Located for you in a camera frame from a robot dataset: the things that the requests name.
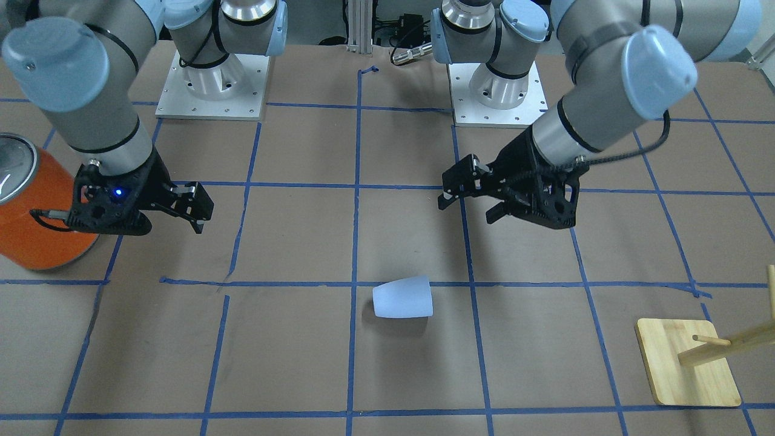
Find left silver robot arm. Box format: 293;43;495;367
430;1;763;230

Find light blue plastic cup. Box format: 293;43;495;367
372;276;434;319

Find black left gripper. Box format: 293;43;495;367
438;128;589;230

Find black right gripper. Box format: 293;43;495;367
65;149;215;236

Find orange can with grey lid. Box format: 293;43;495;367
1;133;97;271

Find wooden mug tree stand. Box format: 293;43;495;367
635;264;775;406

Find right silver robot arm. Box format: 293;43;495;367
2;1;288;236

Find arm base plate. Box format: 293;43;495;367
156;54;272;121
447;63;549;128

